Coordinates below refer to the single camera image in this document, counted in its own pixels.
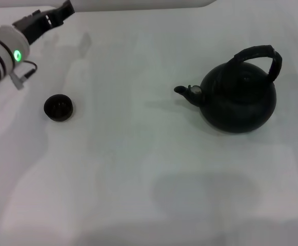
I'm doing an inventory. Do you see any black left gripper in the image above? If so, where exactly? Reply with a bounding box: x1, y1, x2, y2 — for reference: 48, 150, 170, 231
12, 0, 75, 47

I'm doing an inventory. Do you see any small black teacup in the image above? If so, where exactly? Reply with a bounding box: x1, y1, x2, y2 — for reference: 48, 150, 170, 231
44, 94, 75, 122

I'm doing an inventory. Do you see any black round teapot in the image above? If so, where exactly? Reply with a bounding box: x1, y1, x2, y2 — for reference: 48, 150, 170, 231
173, 45, 284, 134

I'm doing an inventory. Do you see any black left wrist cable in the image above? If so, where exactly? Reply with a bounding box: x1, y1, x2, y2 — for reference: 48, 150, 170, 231
9, 60, 38, 90

